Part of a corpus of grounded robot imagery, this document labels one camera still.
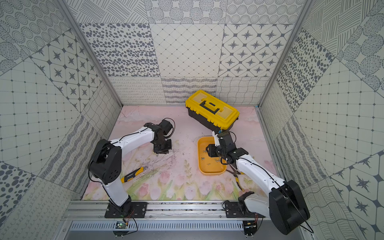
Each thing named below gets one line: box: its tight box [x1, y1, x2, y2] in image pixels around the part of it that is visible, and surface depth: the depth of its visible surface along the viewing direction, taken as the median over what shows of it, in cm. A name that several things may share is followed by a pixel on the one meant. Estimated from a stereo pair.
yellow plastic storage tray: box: [197, 136, 227, 176], surface depth 92 cm
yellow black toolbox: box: [185, 90, 240, 132], surface depth 99 cm
